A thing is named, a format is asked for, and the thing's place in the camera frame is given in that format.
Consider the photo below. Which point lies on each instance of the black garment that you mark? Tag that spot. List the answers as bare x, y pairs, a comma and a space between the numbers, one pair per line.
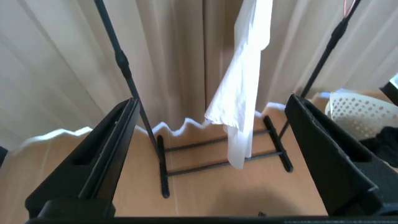
384, 146

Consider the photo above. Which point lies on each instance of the pink clothes hanger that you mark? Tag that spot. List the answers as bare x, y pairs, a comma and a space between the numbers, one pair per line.
346, 9

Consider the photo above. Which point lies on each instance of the white printed t-shirt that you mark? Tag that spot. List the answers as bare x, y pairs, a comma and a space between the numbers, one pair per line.
242, 93

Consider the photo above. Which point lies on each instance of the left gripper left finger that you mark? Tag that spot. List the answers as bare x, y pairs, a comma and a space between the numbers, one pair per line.
62, 186

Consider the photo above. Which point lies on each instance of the black clothes rack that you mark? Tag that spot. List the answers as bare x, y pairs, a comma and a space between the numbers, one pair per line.
122, 63

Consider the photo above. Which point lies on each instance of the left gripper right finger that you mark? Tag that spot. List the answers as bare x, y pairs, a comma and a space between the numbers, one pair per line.
342, 174

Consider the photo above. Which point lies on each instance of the white laundry basket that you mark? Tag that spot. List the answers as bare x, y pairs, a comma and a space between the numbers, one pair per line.
357, 115

